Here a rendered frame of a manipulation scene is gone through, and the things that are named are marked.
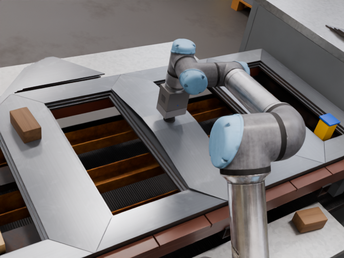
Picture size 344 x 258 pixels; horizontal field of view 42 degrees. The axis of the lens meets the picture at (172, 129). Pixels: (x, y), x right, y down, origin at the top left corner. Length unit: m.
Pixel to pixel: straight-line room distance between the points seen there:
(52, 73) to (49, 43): 1.81
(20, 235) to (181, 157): 0.54
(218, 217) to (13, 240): 0.59
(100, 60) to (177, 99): 0.71
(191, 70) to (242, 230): 0.51
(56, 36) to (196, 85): 2.62
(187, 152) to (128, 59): 0.78
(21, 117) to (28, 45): 2.20
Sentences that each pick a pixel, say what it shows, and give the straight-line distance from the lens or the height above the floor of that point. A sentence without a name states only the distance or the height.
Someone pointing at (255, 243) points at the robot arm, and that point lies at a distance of 1.03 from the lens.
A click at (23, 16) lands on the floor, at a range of 4.12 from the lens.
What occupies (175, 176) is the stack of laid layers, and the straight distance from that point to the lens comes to 1.44.
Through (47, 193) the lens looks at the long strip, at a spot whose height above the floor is 0.84.
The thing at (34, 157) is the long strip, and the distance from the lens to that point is 1.45.
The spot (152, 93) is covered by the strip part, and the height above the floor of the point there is 0.87.
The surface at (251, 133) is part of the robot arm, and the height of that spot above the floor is 1.26.
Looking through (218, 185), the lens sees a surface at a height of 0.85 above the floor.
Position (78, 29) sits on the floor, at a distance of 3.95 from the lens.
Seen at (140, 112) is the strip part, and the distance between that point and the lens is 1.58.
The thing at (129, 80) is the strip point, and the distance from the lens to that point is 1.80.
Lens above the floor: 1.84
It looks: 39 degrees down
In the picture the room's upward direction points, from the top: 12 degrees clockwise
